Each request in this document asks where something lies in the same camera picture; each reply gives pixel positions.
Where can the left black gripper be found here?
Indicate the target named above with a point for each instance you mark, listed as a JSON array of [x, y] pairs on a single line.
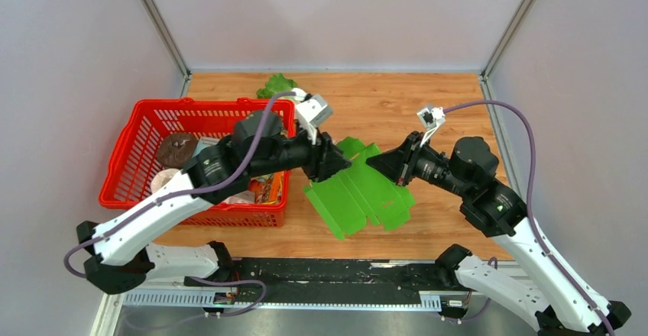
[[325, 159]]

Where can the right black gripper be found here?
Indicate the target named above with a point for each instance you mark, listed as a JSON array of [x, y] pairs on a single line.
[[397, 165]]

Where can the green paper box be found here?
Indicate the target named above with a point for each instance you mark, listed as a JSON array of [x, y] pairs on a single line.
[[359, 195]]

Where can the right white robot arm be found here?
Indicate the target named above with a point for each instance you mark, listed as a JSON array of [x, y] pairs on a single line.
[[557, 301]]

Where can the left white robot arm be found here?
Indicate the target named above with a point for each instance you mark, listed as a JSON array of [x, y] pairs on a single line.
[[123, 253]]

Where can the teal small box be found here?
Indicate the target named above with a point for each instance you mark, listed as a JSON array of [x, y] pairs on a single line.
[[203, 143]]

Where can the orange yellow carton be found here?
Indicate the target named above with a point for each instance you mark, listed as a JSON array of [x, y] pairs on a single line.
[[267, 189]]

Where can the green lettuce head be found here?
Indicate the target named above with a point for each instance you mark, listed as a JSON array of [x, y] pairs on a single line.
[[277, 83]]

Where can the brown round bread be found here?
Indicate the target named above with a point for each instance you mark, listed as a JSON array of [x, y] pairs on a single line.
[[176, 150]]

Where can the white toilet paper roll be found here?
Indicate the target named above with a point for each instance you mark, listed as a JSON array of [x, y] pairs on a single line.
[[162, 178]]

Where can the red plastic basket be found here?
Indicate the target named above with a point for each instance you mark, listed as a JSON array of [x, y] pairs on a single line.
[[133, 163]]

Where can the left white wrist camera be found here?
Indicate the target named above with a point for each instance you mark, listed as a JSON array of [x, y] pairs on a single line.
[[311, 111]]

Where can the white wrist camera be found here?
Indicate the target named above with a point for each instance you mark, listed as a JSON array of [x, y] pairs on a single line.
[[311, 111], [432, 118]]

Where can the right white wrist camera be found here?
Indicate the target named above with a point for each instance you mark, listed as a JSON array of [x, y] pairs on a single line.
[[432, 118]]

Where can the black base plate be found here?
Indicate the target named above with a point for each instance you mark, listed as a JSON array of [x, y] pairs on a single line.
[[344, 282]]

